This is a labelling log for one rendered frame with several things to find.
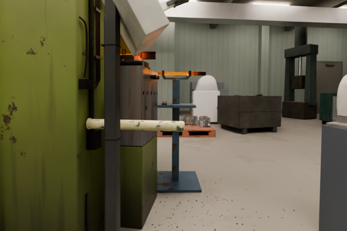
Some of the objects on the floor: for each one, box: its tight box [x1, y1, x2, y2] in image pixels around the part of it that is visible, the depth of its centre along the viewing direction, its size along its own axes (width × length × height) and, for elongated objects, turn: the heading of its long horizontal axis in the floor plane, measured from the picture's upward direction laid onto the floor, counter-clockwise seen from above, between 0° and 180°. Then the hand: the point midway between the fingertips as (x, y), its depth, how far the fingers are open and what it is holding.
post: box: [105, 0, 120, 231], centre depth 72 cm, size 4×4×108 cm
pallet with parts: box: [157, 116, 216, 137], centre depth 404 cm, size 111×77×31 cm
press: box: [282, 27, 318, 120], centre depth 690 cm, size 82×99×306 cm
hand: (166, 5), depth 86 cm, fingers closed
